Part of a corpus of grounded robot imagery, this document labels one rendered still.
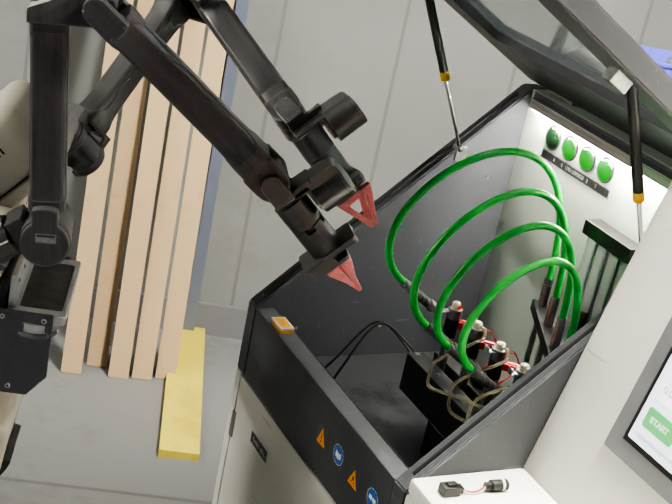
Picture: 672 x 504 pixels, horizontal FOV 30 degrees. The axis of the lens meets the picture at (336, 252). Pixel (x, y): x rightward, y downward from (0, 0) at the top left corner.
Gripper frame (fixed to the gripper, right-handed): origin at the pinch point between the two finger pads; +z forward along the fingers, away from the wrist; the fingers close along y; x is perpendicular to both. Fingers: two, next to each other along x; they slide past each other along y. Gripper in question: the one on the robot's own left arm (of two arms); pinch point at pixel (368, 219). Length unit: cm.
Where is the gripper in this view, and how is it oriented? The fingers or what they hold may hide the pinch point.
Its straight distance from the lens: 221.9
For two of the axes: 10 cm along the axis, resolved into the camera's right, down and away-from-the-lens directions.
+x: -7.9, 6.1, -0.7
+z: 5.7, 7.7, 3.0
